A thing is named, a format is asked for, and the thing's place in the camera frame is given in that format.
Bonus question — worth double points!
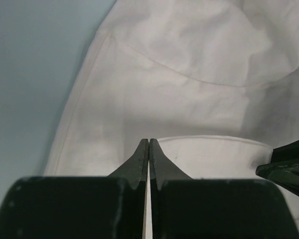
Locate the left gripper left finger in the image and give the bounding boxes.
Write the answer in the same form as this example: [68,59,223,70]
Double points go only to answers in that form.
[0,139,149,239]

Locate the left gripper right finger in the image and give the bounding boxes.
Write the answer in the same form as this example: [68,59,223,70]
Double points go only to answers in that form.
[149,139,299,239]

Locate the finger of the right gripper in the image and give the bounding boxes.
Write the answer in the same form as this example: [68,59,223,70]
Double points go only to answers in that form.
[256,140,299,196]

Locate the white t shirt red print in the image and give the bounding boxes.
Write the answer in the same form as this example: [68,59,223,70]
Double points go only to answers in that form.
[43,0,299,239]

